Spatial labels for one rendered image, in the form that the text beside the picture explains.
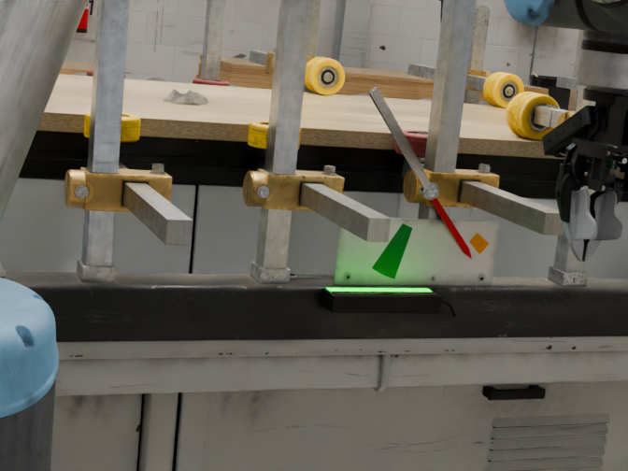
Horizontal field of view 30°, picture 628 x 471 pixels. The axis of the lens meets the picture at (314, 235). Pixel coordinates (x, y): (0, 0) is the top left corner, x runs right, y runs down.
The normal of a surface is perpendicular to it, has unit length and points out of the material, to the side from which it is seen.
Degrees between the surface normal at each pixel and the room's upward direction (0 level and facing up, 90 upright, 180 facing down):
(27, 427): 90
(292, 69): 90
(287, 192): 90
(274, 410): 90
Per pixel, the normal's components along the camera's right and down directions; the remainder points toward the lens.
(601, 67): -0.59, 0.11
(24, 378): 0.84, 0.11
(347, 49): 0.35, 0.22
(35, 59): 0.72, 0.28
